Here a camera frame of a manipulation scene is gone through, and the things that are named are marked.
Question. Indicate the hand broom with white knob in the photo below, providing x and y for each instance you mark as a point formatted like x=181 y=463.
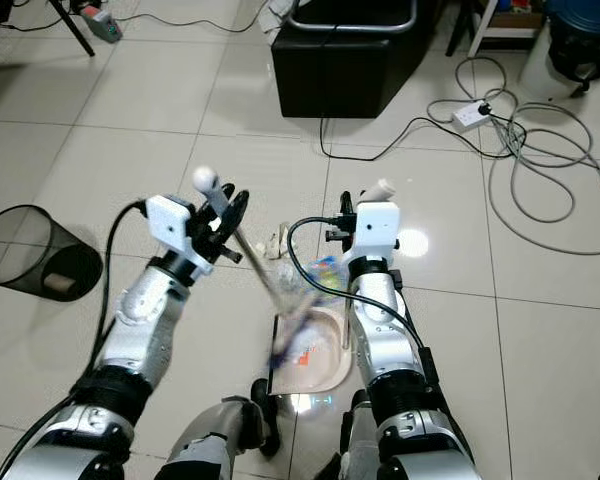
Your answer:
x=204 y=179

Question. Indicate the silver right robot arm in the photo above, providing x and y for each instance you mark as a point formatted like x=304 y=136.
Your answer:
x=380 y=310

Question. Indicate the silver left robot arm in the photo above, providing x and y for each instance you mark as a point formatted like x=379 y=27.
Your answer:
x=145 y=320

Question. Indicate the colourful plastic wrapper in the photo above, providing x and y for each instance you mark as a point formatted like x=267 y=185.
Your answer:
x=328 y=275

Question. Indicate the crumpled beige paper scrap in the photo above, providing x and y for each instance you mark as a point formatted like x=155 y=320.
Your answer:
x=275 y=245

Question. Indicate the black cube ottoman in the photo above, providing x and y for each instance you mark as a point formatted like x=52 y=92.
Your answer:
x=340 y=80

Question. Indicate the white power strip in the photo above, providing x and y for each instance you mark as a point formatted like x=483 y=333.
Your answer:
x=472 y=115

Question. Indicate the brown paper piece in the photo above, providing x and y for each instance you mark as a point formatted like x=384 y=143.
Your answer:
x=58 y=284

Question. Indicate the grey left robot leg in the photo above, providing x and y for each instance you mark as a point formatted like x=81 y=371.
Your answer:
x=220 y=430

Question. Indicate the grey robot leg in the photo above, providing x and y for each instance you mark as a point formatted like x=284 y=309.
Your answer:
x=355 y=440
x=220 y=430

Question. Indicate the white cloth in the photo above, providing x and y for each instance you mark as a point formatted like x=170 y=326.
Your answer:
x=280 y=12

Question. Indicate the grey right robot leg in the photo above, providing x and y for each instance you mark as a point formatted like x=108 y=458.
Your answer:
x=355 y=440

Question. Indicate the black tripod leg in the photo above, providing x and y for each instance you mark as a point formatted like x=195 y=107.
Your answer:
x=75 y=28

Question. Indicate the blue and black container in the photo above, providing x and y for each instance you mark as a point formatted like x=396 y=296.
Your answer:
x=585 y=50

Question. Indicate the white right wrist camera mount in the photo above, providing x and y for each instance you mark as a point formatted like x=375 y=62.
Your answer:
x=377 y=232

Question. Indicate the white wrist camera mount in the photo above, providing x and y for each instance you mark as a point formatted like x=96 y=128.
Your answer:
x=168 y=222
x=377 y=232

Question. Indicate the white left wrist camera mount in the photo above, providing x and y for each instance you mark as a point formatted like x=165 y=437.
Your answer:
x=168 y=222

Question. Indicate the silver metal tube frame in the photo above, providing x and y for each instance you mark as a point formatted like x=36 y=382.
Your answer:
x=350 y=27

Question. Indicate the white rack frame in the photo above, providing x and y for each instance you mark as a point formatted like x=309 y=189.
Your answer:
x=475 y=40

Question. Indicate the grey power strip red switch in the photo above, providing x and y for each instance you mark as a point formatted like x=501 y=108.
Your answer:
x=105 y=25

